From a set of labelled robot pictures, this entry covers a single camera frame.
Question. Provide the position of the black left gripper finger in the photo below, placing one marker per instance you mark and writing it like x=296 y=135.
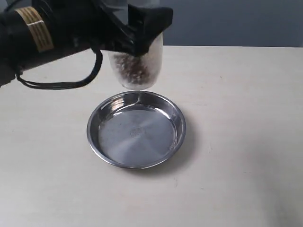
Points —
x=145 y=25

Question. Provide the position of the round stainless steel plate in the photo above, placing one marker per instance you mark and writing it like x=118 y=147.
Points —
x=136 y=130

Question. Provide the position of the clear plastic bottle with grains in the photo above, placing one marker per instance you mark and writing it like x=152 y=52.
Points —
x=120 y=8

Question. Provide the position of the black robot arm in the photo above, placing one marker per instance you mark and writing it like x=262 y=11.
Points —
x=22 y=30

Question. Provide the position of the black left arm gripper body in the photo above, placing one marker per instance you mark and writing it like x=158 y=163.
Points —
x=77 y=25

